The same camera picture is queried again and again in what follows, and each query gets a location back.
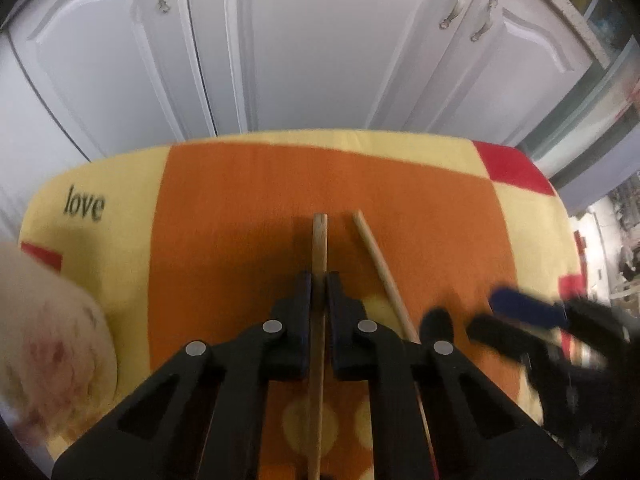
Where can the wooden chopstick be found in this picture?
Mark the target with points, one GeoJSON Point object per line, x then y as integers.
{"type": "Point", "coordinates": [320, 260]}
{"type": "Point", "coordinates": [377, 265]}

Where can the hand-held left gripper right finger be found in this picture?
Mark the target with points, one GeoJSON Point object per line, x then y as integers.
{"type": "Point", "coordinates": [342, 325]}

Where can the white cabinet door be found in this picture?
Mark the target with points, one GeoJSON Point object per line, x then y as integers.
{"type": "Point", "coordinates": [320, 45]}
{"type": "Point", "coordinates": [510, 80]}
{"type": "Point", "coordinates": [35, 125]}
{"type": "Point", "coordinates": [95, 50]}

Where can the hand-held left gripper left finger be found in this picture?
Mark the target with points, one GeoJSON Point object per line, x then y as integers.
{"type": "Point", "coordinates": [300, 320]}

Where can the cream bowl with red print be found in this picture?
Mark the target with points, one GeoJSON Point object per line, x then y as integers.
{"type": "Point", "coordinates": [50, 340]}

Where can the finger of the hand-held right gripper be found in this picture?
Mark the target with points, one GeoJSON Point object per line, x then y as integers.
{"type": "Point", "coordinates": [500, 335]}
{"type": "Point", "coordinates": [525, 307]}

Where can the orange yellow red blanket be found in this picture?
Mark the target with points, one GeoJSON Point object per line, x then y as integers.
{"type": "Point", "coordinates": [240, 240]}

